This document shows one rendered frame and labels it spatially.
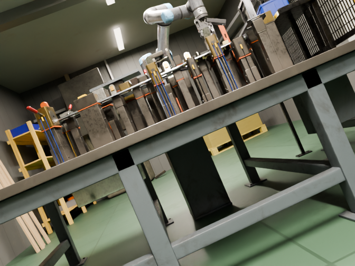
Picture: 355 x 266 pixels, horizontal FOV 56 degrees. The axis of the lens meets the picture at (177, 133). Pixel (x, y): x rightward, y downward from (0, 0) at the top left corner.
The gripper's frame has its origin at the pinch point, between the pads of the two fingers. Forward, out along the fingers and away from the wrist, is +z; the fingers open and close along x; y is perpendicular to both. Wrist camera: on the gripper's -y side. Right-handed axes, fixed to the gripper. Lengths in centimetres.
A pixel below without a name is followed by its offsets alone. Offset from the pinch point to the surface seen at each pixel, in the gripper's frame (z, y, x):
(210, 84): 18.4, 13.0, -2.7
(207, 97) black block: 26.2, 19.4, 15.1
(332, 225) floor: 101, -5, 50
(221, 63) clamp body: 12.7, 6.0, 20.6
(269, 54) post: 20.4, -14.2, 35.3
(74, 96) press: -125, 227, -490
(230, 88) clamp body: 27.0, 6.9, 19.6
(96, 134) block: 21, 83, 16
